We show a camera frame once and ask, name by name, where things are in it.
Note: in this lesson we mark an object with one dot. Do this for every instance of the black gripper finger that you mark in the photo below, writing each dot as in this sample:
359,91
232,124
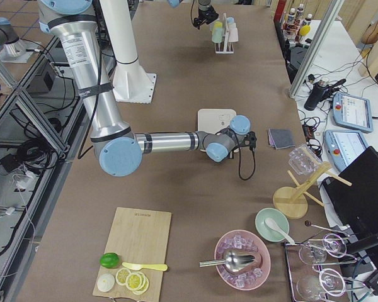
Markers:
197,22
211,18

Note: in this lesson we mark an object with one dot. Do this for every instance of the white ceramic spoon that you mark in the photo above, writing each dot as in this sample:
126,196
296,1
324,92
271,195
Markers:
271,223

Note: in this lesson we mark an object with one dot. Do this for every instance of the cream rabbit tray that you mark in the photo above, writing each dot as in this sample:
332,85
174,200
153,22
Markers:
212,121

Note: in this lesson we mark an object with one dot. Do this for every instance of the lemon slices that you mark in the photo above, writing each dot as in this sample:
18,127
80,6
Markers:
136,282

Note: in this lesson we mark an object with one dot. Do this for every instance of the teach pendant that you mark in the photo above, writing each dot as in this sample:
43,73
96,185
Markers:
344,146
352,112

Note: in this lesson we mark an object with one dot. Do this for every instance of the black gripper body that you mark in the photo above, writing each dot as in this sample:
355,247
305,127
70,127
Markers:
203,13

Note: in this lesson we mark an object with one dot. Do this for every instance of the green cup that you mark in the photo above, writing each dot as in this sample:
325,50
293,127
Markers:
217,35

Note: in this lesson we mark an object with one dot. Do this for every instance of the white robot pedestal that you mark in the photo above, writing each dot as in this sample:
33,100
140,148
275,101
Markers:
131,83

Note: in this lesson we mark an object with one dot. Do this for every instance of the white lemon half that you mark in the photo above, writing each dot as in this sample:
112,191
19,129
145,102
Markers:
105,282

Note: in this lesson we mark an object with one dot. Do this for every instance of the metal ice scoop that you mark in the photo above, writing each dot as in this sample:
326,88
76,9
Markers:
234,260

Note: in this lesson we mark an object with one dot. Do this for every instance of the black bottle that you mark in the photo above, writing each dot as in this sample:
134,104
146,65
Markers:
316,94

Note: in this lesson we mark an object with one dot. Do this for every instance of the aluminium frame post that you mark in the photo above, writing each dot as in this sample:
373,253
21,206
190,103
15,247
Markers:
318,39

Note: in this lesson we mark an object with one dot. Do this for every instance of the pink bowl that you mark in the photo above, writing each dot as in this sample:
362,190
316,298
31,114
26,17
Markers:
265,256

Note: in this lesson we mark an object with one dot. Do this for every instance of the wooden cutting board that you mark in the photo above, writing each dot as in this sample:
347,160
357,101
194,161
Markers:
140,237

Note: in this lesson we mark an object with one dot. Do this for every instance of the clear glass cup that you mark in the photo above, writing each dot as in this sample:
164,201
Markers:
303,160

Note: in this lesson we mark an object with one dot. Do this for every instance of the yellow plastic knife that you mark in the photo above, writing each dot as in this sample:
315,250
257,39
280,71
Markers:
138,267

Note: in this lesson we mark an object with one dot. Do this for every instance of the pink cup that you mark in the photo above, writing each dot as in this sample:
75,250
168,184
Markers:
233,35

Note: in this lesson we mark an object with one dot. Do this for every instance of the clear ice cubes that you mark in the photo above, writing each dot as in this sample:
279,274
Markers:
246,243

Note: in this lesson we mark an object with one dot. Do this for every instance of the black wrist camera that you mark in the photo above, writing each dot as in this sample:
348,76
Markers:
250,140

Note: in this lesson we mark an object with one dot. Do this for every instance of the upper teach pendant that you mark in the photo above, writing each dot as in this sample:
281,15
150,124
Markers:
352,112

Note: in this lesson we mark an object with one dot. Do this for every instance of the green bowl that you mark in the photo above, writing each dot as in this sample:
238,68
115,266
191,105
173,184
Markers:
266,232

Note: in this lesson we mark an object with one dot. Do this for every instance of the black glass rack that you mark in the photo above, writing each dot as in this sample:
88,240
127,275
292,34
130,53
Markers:
313,268

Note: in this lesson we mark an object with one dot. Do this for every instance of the yellow cup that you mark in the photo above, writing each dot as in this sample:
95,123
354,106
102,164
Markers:
218,24

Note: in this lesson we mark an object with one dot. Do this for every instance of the wooden cup stand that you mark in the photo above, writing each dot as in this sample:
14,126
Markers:
292,202

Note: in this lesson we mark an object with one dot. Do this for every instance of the lower teach pendant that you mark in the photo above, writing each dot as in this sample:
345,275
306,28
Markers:
344,146

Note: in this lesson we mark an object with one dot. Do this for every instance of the white cup rack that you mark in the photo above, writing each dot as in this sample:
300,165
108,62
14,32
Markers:
224,47

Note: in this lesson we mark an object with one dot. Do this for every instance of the grey folded cloth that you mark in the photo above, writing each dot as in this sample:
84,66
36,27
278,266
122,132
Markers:
280,138

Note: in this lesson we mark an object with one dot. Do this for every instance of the green lime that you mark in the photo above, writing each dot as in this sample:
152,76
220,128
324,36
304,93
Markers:
110,260

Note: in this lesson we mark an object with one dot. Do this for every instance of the black laptop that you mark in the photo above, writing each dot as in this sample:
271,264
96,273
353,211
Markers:
355,205

